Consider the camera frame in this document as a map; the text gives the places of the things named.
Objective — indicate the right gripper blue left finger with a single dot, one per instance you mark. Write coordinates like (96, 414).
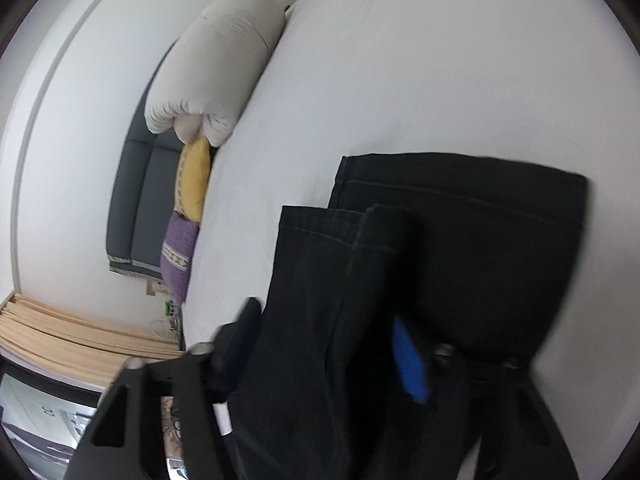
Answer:
(125, 438)

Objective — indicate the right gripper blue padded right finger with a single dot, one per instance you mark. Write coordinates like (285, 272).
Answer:
(497, 410)

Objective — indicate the black denim pants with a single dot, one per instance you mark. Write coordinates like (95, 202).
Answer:
(473, 252)

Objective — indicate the purple patterned pillow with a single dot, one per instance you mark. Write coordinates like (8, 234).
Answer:
(176, 255)

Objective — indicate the dark grey upholstered headboard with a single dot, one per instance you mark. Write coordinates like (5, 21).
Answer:
(142, 199)

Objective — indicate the yellow patterned pillow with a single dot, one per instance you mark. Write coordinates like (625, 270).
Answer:
(194, 165)

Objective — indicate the white bed mattress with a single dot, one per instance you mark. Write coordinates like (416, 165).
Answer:
(554, 82)

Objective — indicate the folded beige duvet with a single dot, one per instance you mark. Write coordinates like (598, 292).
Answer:
(207, 77)

